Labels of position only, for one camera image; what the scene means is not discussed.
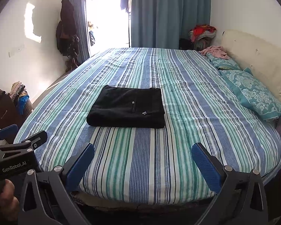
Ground black pants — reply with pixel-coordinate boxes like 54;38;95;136
86;85;165;128

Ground left hand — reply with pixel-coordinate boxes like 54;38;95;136
0;179;19;221

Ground clothes pile on dresser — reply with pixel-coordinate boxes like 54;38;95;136
0;81;33;118

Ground teal patterned pillow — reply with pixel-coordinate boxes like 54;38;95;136
219;68;281;122

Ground dark hanging clothes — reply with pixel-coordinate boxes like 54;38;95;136
56;0;80;72

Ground striped bed sheet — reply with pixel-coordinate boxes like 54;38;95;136
14;48;281;205

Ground cream headboard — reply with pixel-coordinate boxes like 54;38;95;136
221;30;281;102

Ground pink garment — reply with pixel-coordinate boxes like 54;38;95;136
199;46;230;59

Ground red clothes pile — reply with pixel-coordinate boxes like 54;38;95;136
189;24;217;43

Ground blue curtain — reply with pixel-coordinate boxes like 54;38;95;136
131;0;210;49

